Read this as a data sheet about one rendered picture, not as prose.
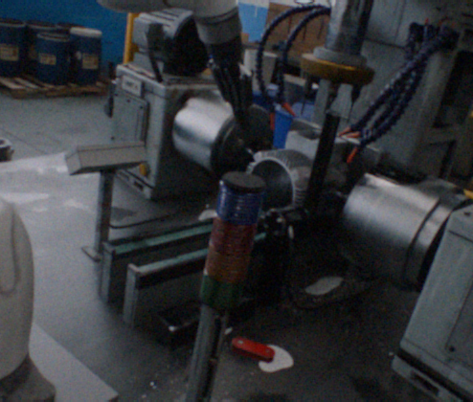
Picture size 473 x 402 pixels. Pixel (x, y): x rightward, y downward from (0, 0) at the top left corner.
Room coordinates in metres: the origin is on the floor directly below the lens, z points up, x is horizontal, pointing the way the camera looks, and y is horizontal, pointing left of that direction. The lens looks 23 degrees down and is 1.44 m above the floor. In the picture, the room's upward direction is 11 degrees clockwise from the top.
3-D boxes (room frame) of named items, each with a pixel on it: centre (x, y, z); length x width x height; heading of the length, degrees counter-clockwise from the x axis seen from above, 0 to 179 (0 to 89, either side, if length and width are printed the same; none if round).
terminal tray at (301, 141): (1.23, -0.17, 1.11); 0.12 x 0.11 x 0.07; 136
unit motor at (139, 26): (1.62, 0.34, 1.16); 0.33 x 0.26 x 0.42; 47
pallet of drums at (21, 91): (5.75, 2.50, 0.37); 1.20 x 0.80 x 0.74; 143
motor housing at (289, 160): (1.21, -0.14, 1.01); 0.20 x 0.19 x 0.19; 136
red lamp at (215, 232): (0.61, 0.00, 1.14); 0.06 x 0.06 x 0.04
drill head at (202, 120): (1.45, 0.11, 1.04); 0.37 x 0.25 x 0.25; 47
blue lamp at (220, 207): (0.61, 0.00, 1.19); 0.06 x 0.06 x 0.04
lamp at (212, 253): (0.61, 0.00, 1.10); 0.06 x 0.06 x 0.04
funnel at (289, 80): (2.89, -0.21, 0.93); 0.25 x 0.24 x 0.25; 148
